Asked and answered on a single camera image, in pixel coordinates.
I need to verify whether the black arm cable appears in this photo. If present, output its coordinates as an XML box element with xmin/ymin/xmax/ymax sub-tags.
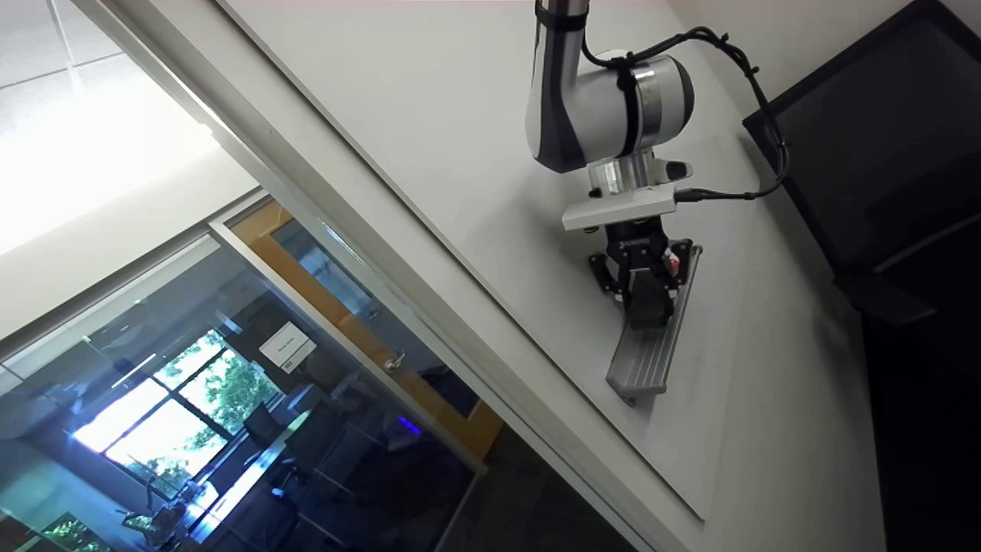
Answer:
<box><xmin>577</xmin><ymin>24</ymin><xmax>790</xmax><ymax>207</ymax></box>

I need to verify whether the black felt whiteboard eraser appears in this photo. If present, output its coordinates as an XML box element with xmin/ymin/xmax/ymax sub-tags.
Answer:
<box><xmin>621</xmin><ymin>260</ymin><xmax>673</xmax><ymax>331</ymax></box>

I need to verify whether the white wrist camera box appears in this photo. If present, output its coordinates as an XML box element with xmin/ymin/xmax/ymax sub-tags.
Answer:
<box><xmin>558</xmin><ymin>180</ymin><xmax>686</xmax><ymax>236</ymax></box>

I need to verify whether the grey aluminium marker tray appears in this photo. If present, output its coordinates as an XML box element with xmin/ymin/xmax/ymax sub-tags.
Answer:
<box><xmin>603</xmin><ymin>238</ymin><xmax>705</xmax><ymax>404</ymax></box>

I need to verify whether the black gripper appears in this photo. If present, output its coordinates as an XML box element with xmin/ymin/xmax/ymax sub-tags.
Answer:
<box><xmin>586</xmin><ymin>216</ymin><xmax>699</xmax><ymax>304</ymax></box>

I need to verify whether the small white door sign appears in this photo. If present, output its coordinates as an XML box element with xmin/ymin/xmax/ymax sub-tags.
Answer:
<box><xmin>253</xmin><ymin>319</ymin><xmax>318</xmax><ymax>378</ymax></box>

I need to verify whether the black monitor screen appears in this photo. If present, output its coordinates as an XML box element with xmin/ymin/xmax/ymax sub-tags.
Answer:
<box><xmin>743</xmin><ymin>0</ymin><xmax>981</xmax><ymax>301</ymax></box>

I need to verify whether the white whiteboard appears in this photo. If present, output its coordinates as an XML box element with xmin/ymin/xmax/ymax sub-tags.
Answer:
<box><xmin>210</xmin><ymin>0</ymin><xmax>891</xmax><ymax>552</ymax></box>

